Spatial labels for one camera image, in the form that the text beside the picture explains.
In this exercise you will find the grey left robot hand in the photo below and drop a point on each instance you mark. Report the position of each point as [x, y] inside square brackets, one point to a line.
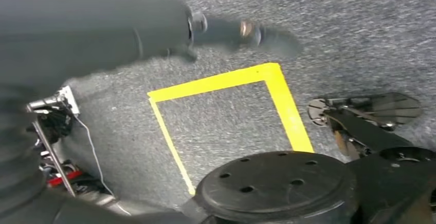
[85, 28]

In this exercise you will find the yellow floor tape square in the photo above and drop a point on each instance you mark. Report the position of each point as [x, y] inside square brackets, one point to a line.
[272, 79]

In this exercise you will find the black robot foot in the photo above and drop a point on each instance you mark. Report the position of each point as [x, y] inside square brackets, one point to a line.
[391, 108]

